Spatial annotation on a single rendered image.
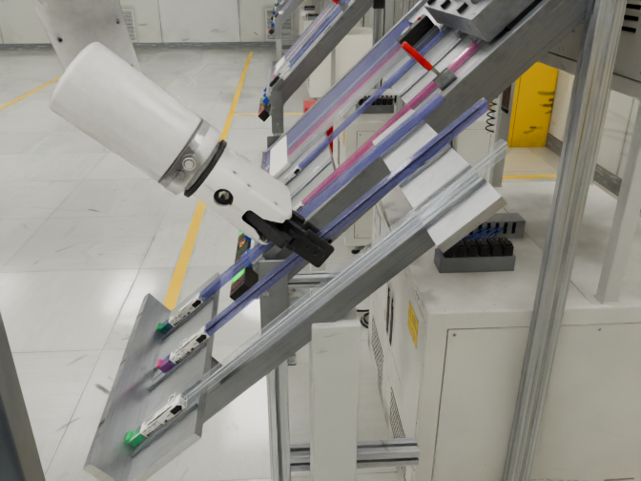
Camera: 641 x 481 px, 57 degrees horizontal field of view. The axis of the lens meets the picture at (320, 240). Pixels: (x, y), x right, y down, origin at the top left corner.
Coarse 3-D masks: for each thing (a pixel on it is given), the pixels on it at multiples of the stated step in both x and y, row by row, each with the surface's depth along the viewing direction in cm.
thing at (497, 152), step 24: (504, 144) 54; (480, 168) 55; (456, 192) 56; (408, 216) 57; (384, 240) 57; (360, 264) 58; (336, 288) 59; (288, 312) 60; (264, 336) 61; (240, 360) 62
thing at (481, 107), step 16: (480, 112) 64; (448, 128) 65; (464, 128) 65; (432, 144) 65; (416, 160) 66; (400, 176) 66; (368, 192) 68; (384, 192) 67; (352, 208) 68; (336, 224) 68; (272, 272) 71; (288, 272) 70; (256, 288) 71; (240, 304) 72; (224, 320) 72; (160, 368) 74
